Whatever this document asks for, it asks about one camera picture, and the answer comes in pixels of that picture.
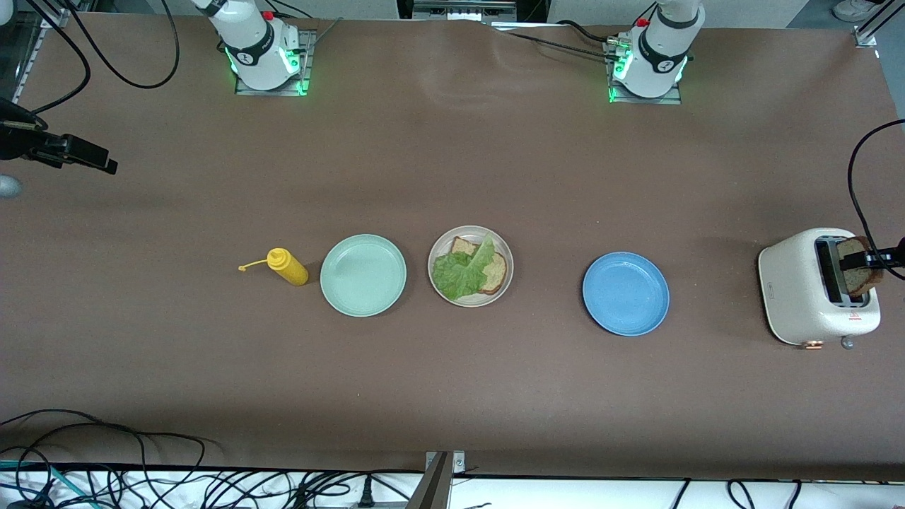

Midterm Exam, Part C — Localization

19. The brown bread slice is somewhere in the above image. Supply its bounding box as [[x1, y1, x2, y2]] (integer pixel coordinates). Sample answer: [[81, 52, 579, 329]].
[[450, 237, 510, 296], [836, 236, 884, 298]]

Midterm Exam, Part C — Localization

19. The yellow mustard squeeze bottle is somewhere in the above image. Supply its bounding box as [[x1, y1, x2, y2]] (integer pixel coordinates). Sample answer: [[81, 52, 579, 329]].
[[238, 247, 310, 287]]

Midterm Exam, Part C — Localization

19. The green lettuce leaf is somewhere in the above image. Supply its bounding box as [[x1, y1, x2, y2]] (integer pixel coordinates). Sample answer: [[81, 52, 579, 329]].
[[432, 234, 496, 301]]

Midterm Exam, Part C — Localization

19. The blue round plate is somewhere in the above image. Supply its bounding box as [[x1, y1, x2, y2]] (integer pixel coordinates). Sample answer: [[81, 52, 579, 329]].
[[582, 252, 670, 337]]

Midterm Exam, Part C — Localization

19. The green round plate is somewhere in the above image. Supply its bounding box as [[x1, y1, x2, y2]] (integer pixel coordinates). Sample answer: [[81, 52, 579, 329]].
[[320, 234, 408, 317]]

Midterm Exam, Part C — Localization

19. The beige round plate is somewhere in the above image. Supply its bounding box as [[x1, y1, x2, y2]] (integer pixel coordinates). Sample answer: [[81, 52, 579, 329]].
[[427, 226, 515, 308]]

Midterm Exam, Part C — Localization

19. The cream white toaster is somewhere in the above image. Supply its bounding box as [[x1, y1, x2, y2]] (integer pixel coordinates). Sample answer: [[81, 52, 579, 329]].
[[758, 227, 882, 351]]

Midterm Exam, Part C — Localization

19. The white sneaker shoe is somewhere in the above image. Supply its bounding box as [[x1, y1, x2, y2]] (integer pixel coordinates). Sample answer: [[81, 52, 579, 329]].
[[832, 0, 881, 23]]

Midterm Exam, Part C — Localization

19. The aluminium extrusion bar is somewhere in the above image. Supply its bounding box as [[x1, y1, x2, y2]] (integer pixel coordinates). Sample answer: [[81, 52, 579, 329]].
[[412, 0, 517, 22]]

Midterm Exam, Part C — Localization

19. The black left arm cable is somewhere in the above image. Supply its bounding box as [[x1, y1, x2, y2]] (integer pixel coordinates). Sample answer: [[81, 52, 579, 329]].
[[847, 119, 905, 257]]

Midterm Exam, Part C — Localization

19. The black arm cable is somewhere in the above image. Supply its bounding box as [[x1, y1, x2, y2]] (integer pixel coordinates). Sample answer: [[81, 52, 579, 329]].
[[28, 0, 181, 117], [847, 119, 905, 257]]

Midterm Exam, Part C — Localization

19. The aluminium frame rail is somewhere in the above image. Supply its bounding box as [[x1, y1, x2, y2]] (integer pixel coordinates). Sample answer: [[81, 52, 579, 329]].
[[853, 0, 905, 49], [11, 0, 78, 103]]

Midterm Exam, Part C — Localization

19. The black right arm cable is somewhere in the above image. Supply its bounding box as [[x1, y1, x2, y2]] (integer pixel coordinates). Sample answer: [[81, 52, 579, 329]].
[[28, 0, 181, 117]]

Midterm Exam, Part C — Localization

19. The long black cable loop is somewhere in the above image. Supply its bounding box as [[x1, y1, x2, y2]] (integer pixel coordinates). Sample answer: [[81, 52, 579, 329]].
[[0, 409, 213, 509]]

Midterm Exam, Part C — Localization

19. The teal cable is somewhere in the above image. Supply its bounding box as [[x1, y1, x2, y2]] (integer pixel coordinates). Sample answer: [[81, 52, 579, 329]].
[[0, 460, 96, 509]]

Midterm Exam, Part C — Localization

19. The black braided cable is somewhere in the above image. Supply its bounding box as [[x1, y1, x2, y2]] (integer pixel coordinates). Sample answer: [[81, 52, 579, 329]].
[[495, 28, 623, 61]]

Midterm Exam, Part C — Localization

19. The small metal bracket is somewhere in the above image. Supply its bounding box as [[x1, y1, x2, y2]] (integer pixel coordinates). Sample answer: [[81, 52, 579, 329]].
[[424, 450, 466, 476]]

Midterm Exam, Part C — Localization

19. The grey metal post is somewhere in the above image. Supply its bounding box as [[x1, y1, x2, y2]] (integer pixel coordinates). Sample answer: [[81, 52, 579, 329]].
[[407, 452, 453, 509]]

